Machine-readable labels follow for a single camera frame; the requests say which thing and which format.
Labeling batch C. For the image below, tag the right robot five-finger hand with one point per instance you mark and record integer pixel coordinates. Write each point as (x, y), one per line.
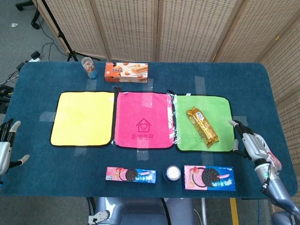
(255, 145)

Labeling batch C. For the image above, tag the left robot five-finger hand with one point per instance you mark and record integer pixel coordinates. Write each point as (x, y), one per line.
(4, 152)

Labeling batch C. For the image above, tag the gold snack packet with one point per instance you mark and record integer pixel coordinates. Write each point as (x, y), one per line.
(203, 127)

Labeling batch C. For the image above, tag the white red drink bottle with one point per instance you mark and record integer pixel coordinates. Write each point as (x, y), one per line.
(276, 159)

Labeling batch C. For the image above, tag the clear tape strip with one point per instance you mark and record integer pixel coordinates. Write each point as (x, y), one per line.
(148, 84)
(200, 85)
(241, 120)
(142, 155)
(91, 84)
(206, 159)
(47, 116)
(80, 151)

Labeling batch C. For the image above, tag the black floor device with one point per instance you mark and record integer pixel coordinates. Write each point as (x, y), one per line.
(5, 98)

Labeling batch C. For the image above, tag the wide Oreo strawberry box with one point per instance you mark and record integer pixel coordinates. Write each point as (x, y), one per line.
(208, 178)

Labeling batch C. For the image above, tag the blue table carpet cover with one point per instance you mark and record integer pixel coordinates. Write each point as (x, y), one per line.
(70, 168)

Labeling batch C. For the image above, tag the green cloth with house print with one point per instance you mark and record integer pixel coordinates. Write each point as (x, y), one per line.
(187, 140)

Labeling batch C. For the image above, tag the yellow floor tape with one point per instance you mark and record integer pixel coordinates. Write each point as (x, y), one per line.
(234, 211)

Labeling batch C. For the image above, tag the yellow cloth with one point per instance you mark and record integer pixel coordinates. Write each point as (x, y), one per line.
(82, 118)

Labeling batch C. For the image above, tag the blue drink can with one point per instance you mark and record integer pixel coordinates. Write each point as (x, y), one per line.
(172, 174)

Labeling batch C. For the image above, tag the clear plastic strip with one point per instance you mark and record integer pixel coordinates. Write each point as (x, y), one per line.
(172, 112)

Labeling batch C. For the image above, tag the white power strip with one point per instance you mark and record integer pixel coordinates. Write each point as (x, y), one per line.
(34, 56)

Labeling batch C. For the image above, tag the pink cloth with house print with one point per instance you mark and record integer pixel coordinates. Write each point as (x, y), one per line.
(143, 110)

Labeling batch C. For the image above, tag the clear plastic snack cup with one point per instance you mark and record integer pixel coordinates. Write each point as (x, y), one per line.
(89, 68)

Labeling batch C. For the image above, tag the slim Oreo strawberry box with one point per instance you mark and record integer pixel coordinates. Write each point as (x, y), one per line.
(131, 175)

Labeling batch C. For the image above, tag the black tripod stand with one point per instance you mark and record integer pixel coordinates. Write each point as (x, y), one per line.
(63, 37)

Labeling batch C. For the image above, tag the grey robot torso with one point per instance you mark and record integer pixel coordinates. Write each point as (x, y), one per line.
(140, 211)

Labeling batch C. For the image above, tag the wicker folding screen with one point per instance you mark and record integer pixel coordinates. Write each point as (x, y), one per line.
(187, 28)

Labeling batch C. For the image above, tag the black office chair base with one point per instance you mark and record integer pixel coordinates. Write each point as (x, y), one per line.
(35, 16)

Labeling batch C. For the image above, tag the orange egg roll box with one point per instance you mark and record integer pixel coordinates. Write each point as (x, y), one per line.
(126, 72)

